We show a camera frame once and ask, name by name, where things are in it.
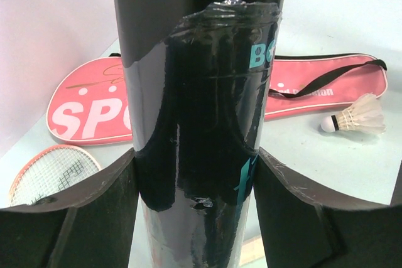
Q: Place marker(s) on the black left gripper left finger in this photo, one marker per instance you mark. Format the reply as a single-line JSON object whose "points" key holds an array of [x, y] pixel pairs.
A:
{"points": [[90, 224]]}

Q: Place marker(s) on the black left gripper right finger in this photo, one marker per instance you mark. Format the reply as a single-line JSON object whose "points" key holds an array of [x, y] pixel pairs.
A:
{"points": [[306, 224]]}

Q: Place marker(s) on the white shuttlecock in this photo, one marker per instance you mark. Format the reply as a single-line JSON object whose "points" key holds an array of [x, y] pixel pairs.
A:
{"points": [[363, 115]]}

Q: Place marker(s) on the black shuttlecock tube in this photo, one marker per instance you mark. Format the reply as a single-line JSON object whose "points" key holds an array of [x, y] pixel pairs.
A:
{"points": [[197, 77]]}

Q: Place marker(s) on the pink racket bag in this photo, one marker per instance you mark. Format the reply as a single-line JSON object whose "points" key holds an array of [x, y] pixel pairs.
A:
{"points": [[89, 106]]}

